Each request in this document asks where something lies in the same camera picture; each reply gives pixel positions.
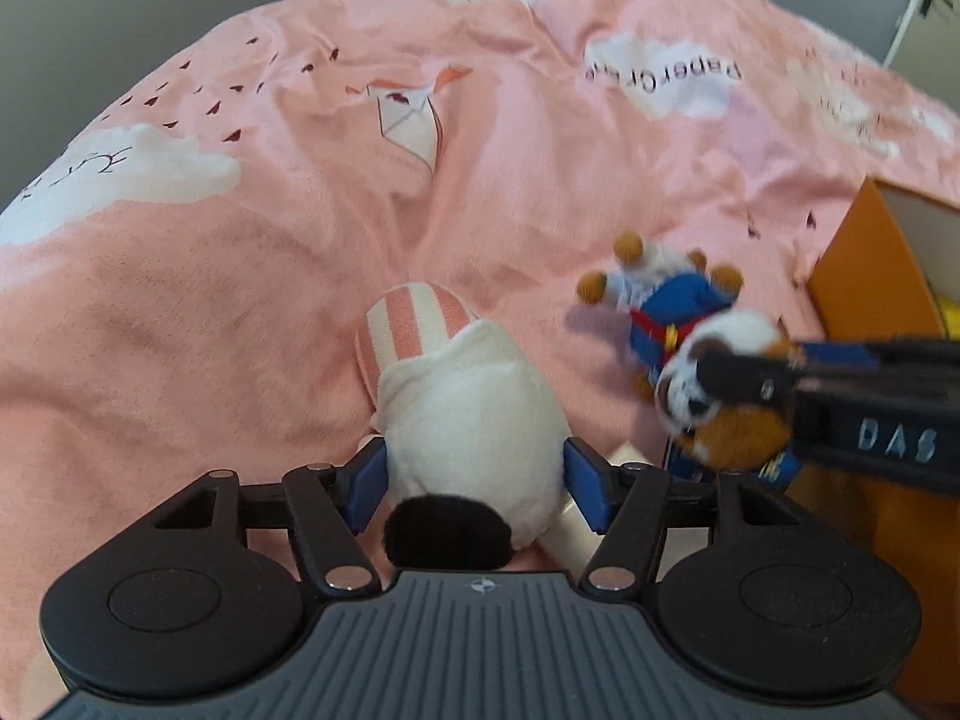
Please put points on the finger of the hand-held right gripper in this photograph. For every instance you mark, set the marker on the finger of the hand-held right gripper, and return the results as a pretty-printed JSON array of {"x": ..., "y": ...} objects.
[
  {"x": 840, "y": 355},
  {"x": 739, "y": 375}
]

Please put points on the brown bear plush blue outfit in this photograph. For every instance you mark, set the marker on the brown bear plush blue outfit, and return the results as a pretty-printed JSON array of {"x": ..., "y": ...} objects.
[{"x": 675, "y": 307}]

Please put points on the yellow toy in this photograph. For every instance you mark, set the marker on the yellow toy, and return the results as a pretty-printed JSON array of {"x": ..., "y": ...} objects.
[{"x": 949, "y": 315}]

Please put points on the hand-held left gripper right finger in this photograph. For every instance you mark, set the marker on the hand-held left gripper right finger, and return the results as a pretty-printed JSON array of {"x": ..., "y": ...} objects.
[{"x": 589, "y": 487}]

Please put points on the orange storage box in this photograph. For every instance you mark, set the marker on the orange storage box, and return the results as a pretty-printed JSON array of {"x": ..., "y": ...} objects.
[{"x": 870, "y": 277}]

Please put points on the white cabinet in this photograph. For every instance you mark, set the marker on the white cabinet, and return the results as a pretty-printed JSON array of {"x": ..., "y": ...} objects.
[{"x": 919, "y": 37}]

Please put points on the white plush toy striped hat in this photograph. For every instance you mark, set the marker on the white plush toy striped hat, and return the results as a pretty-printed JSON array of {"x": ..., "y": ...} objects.
[{"x": 465, "y": 412}]

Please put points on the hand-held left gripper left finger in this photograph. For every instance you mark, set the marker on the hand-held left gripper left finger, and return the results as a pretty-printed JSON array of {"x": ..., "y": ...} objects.
[{"x": 367, "y": 484}]

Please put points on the pink cloud-print blanket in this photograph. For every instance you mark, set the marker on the pink cloud-print blanket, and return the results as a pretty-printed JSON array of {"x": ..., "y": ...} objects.
[{"x": 300, "y": 202}]

